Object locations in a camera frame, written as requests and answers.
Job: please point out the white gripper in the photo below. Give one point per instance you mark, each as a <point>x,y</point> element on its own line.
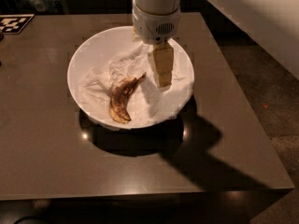
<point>153,27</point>

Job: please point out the brown overripe banana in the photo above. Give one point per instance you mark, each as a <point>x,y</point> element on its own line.
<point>120,97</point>

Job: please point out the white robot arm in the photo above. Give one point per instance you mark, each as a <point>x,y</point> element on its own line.
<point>272,24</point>

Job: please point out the white bowl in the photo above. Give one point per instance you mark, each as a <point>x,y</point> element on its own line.
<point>96,49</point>

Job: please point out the white crumpled paper towel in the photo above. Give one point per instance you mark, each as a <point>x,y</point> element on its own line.
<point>149,104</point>

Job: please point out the black white fiducial marker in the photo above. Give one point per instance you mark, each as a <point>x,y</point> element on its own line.
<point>14,24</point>

